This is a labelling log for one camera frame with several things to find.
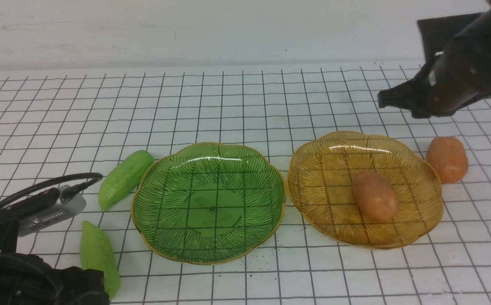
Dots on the amber glass plate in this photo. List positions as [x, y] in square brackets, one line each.
[319, 184]

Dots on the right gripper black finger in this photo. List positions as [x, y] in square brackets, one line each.
[410, 95]

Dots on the green cucumber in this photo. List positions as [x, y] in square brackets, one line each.
[96, 252]
[123, 179]

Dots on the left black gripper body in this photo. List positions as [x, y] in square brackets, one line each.
[26, 279]

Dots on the green glass plate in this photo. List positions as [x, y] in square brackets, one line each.
[209, 203]

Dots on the potato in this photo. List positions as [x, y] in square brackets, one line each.
[447, 156]
[375, 196]

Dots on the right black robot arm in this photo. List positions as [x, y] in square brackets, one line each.
[481, 20]

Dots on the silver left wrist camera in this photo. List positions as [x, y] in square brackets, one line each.
[46, 209]

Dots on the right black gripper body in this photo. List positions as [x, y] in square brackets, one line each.
[457, 72]

